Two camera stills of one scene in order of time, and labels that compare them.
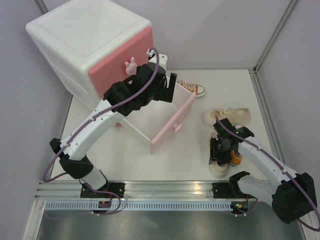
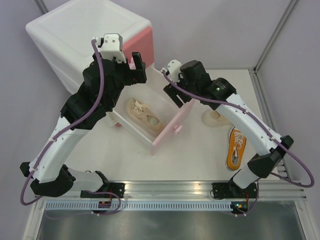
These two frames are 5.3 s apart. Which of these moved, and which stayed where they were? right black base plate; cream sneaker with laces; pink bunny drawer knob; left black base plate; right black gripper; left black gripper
Moved: left black gripper; cream sneaker with laces; right black gripper
Stayed: right black base plate; pink bunny drawer knob; left black base plate
